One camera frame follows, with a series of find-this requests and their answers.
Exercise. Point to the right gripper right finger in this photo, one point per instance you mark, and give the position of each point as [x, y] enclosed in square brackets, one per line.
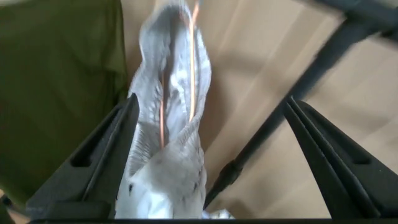
[342, 174]

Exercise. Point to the black clothes rack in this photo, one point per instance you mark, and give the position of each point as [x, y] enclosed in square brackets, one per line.
[323, 62]

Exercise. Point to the grey garment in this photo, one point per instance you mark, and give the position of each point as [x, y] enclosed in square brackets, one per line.
[168, 180]

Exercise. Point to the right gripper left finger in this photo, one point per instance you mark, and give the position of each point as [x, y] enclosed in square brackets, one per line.
[65, 189]

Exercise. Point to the green long-sleeved shirt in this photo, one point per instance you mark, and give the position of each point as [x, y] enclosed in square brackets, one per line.
[56, 77]

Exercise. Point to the beige curtain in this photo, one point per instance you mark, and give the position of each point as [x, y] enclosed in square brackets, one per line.
[248, 62]

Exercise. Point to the pink clothes hanger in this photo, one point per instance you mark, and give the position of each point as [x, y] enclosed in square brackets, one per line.
[192, 68]

